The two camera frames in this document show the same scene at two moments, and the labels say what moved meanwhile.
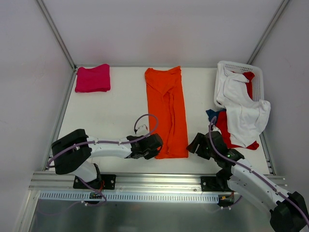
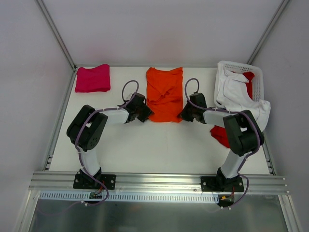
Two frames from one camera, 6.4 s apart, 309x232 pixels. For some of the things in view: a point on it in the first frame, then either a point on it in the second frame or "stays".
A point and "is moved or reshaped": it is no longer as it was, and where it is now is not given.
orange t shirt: [166, 101] is moved or reshaped
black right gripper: [201, 148] -> [187, 113]
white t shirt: [246, 116] stays
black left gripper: [151, 145] -> [142, 112]
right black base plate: [210, 184] stays
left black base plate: [106, 181] stays
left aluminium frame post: [57, 34] stays
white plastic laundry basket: [258, 84] stays
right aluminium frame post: [279, 12] stays
